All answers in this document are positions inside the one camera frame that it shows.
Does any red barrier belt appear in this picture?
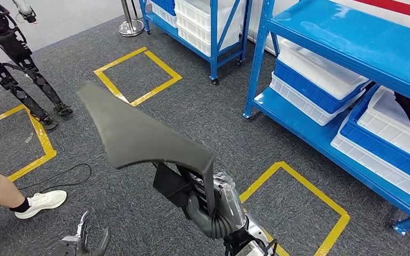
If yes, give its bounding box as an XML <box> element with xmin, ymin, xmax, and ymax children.
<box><xmin>353</xmin><ymin>0</ymin><xmax>410</xmax><ymax>19</ymax></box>

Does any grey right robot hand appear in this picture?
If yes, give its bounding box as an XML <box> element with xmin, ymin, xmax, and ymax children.
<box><xmin>185</xmin><ymin>172</ymin><xmax>249</xmax><ymax>232</ymax></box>

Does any black plastic bracket part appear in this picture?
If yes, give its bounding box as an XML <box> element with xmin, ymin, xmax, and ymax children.
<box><xmin>76</xmin><ymin>82</ymin><xmax>216</xmax><ymax>216</ymax></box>

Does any blue steel shelf rack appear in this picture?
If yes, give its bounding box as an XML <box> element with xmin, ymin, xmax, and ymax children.
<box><xmin>138</xmin><ymin>0</ymin><xmax>253</xmax><ymax>86</ymax></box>
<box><xmin>242</xmin><ymin>0</ymin><xmax>410</xmax><ymax>237</ymax></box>

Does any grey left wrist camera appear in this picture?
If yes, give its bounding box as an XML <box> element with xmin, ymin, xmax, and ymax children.
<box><xmin>52</xmin><ymin>235</ymin><xmax>82</xmax><ymax>256</ymax></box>

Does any chrome stanchion post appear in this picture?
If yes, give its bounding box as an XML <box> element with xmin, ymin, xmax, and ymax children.
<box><xmin>118</xmin><ymin>0</ymin><xmax>145</xmax><ymax>37</ymax></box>

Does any black humanoid robot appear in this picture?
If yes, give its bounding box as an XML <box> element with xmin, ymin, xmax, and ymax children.
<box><xmin>0</xmin><ymin>0</ymin><xmax>74</xmax><ymax>131</ymax></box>

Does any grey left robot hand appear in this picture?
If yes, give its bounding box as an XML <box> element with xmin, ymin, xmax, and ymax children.
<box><xmin>76</xmin><ymin>211</ymin><xmax>111</xmax><ymax>256</ymax></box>

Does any black floor cable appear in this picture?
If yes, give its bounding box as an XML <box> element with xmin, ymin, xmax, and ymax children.
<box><xmin>17</xmin><ymin>163</ymin><xmax>92</xmax><ymax>194</ymax></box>

